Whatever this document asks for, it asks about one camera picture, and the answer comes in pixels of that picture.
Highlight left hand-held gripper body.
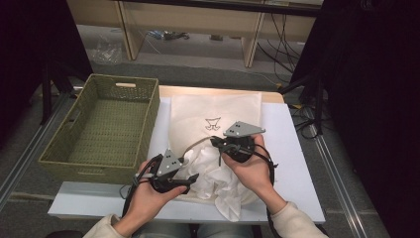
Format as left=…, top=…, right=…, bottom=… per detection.
left=150, top=148, right=193, bottom=195

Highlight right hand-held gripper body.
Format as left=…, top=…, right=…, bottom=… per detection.
left=223, top=120, right=266, bottom=164

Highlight white cloth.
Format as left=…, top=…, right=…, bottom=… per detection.
left=182, top=144, right=263, bottom=223

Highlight cream mesh laundry bag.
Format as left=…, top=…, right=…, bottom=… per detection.
left=167, top=92, right=264, bottom=206

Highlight green woven basket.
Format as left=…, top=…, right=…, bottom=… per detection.
left=38, top=72, right=162, bottom=185

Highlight person's left hand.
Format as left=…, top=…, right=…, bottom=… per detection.
left=127, top=160, right=188, bottom=223

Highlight person's right hand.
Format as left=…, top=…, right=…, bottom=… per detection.
left=221, top=133, right=282, bottom=208

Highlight person's legs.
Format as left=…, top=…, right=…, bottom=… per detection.
left=132, top=222, right=256, bottom=238

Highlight black metal stand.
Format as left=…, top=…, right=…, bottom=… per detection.
left=276, top=72, right=328, bottom=137
left=39, top=59, right=94, bottom=127

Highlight small clutter under desk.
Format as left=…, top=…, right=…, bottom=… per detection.
left=146, top=29, right=191, bottom=43

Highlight beige wooden desk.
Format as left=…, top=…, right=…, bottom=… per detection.
left=65, top=0, right=325, bottom=69

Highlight clear plastic bag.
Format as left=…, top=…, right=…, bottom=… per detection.
left=86, top=32, right=124, bottom=65

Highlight black curtain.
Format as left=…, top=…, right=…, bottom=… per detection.
left=289, top=0, right=420, bottom=238
left=0, top=0, right=94, bottom=148

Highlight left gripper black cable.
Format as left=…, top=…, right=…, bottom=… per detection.
left=119, top=153, right=163, bottom=219

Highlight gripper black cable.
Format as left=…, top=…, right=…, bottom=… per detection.
left=252, top=144, right=281, bottom=238
left=119, top=153, right=163, bottom=219

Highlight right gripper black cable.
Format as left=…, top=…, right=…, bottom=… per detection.
left=252, top=144, right=281, bottom=238

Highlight black power cables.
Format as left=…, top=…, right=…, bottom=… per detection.
left=257, top=12, right=306, bottom=84

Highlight aluminium floor rail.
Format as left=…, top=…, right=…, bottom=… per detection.
left=0, top=88, right=78, bottom=206
left=312, top=132, right=369, bottom=238

